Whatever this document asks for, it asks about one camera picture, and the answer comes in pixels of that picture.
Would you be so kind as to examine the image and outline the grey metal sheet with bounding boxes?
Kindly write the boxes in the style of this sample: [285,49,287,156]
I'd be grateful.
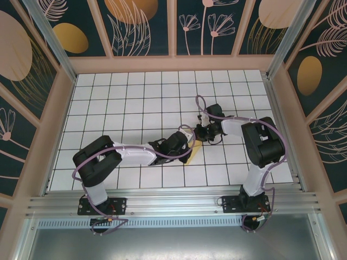
[16,213,336,260]

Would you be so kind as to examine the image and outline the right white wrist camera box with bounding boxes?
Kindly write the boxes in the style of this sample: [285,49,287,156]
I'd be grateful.
[197,113,211,126]

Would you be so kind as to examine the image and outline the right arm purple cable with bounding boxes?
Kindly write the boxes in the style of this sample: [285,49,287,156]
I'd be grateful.
[195,94,288,233]

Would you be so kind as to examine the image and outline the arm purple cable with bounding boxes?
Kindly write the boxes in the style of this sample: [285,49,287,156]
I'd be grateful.
[195,94,288,233]
[72,123,196,236]

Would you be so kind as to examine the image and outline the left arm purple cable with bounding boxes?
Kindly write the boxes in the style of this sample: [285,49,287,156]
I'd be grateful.
[72,123,196,236]

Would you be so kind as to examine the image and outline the aluminium mounting rail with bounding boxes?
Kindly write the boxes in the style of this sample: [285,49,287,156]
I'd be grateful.
[25,189,325,217]

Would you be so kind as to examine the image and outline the aluminium side rail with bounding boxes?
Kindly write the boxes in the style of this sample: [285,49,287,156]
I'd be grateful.
[263,75,309,193]

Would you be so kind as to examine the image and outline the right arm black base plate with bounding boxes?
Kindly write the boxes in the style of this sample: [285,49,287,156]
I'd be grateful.
[221,195,272,215]

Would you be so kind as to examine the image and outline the slotted grey cable duct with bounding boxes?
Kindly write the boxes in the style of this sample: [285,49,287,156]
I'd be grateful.
[37,216,246,229]

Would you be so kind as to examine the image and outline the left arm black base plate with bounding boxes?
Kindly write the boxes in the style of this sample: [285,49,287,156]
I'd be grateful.
[77,197,128,216]

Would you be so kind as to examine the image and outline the aluminium frame post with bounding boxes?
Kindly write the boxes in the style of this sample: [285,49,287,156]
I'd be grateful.
[266,0,317,80]
[21,0,78,83]

